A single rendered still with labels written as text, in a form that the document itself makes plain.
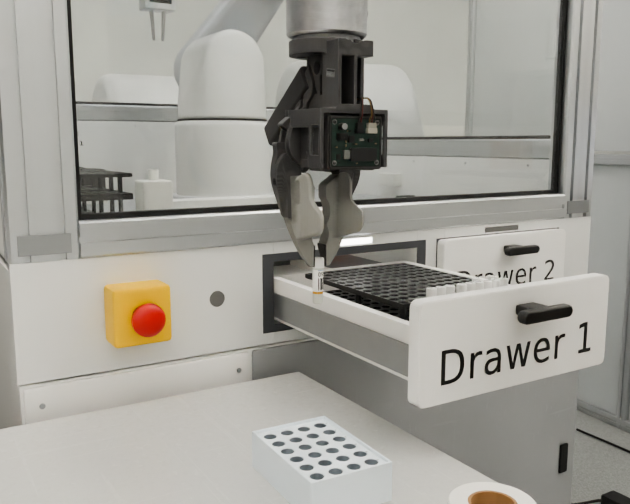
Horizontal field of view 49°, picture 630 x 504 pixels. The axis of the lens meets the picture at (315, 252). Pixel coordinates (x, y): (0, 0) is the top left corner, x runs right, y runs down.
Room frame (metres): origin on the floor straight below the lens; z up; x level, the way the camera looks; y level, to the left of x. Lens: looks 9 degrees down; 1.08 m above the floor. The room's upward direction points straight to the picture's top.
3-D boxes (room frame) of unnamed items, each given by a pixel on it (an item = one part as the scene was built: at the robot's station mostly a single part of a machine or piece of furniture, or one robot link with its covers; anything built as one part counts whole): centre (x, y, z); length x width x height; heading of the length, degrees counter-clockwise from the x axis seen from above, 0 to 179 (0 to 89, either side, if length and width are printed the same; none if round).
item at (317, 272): (0.68, 0.00, 0.95); 0.01 x 0.01 x 0.05
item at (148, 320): (0.81, 0.20, 0.88); 0.04 x 0.03 x 0.04; 121
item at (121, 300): (0.84, 0.22, 0.88); 0.07 x 0.05 x 0.07; 121
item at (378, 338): (0.93, -0.11, 0.86); 0.40 x 0.26 x 0.06; 31
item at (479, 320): (0.75, -0.22, 0.87); 0.29 x 0.02 x 0.11; 121
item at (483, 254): (1.18, -0.33, 0.87); 0.29 x 0.02 x 0.11; 121
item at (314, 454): (0.63, 0.00, 0.78); 0.12 x 0.08 x 0.04; 29
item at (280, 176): (0.67, 0.02, 1.06); 0.05 x 0.02 x 0.09; 119
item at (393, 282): (0.92, -0.12, 0.87); 0.22 x 0.18 x 0.06; 31
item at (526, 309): (0.72, -0.24, 0.91); 0.07 x 0.04 x 0.01; 121
